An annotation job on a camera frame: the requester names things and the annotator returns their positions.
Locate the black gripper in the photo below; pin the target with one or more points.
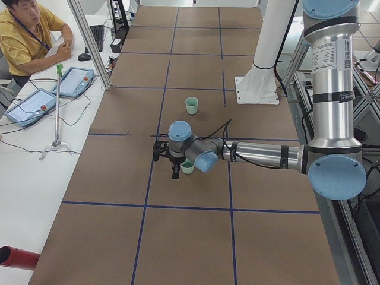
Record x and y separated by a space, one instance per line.
176 160

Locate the mint green cup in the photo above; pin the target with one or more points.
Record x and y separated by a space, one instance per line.
191 104
187 167

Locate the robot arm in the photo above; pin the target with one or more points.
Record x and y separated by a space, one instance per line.
332 160

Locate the brown paper table mat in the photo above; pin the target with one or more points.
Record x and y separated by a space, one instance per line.
124 220

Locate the metal reacher grabber tool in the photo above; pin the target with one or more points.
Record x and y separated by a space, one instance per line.
57 144

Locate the far blue teach pendant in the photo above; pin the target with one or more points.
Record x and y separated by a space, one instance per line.
74 81

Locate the blue teach pendant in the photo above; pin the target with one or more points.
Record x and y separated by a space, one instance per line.
32 108
74 81

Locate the black box device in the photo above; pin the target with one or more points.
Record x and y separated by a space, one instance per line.
116 45

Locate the black computer mouse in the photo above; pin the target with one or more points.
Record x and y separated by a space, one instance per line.
84 57

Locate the near blue teach pendant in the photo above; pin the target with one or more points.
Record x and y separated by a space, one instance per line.
32 108

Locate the black keyboard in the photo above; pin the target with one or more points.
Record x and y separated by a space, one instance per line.
98 34

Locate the red cylinder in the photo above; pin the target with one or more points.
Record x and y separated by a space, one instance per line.
18 258

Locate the man in yellow shirt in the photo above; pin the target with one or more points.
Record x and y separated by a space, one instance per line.
26 39

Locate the white camera stand pillar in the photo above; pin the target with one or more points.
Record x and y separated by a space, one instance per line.
259 86

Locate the aluminium frame post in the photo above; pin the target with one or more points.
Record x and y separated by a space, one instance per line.
89 41

